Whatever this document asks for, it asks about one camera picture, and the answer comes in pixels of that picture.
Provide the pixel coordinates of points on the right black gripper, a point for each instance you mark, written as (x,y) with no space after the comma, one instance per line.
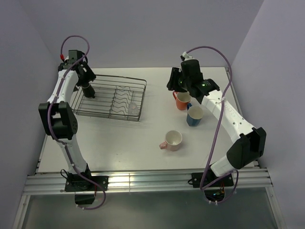
(172,84)

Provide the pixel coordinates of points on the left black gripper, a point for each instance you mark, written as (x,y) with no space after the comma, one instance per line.
(89,76)

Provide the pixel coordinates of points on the orange mug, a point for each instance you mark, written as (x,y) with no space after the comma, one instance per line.
(181,99)

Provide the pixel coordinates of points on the dark grey mug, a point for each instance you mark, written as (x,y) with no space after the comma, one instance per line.
(88,90)

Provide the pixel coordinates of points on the dark wire dish rack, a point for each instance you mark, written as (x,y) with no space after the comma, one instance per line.
(113,94)

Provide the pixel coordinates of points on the clear glass cup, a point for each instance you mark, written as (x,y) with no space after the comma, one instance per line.
(133,109)

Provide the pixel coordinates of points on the pink mug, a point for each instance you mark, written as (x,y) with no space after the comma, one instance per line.
(173,141)

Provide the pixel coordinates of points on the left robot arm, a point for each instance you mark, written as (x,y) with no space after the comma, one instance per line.
(59,120)

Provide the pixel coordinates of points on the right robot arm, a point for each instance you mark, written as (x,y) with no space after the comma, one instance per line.
(248,141)

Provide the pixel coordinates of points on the blue mug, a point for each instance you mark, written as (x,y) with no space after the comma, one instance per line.
(194,115)

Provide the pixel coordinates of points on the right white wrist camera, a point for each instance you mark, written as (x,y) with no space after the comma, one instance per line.
(185,57)

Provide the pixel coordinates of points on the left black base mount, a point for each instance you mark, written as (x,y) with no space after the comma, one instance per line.
(77,184)

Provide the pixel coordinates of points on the aluminium rail frame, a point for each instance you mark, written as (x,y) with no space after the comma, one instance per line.
(142,181)

